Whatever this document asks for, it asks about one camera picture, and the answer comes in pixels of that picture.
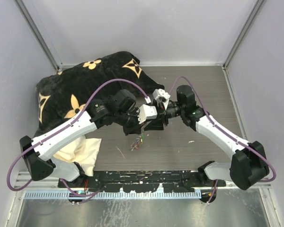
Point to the black floral plush blanket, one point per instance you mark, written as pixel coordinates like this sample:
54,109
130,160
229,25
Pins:
62,95

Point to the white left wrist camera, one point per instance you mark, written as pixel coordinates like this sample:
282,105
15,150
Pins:
147,112

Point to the aluminium frame post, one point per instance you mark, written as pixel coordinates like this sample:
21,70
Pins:
244,31
30,14

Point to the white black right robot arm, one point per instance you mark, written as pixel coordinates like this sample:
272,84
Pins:
248,164

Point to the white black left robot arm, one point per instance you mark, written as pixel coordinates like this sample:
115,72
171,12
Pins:
38,153

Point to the blue slotted cable duct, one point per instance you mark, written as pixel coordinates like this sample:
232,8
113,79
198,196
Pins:
65,194

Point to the left aluminium frame post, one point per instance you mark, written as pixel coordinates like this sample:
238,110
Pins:
30,14

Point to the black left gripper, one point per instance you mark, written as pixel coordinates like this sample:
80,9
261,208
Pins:
136,128

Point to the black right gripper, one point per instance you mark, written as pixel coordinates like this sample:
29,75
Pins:
157,124

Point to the right aluminium frame post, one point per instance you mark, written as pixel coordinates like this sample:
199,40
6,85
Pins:
244,31

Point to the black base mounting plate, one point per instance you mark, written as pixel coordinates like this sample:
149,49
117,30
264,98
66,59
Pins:
142,181

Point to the cream white cloth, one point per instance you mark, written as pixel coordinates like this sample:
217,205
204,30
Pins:
82,151

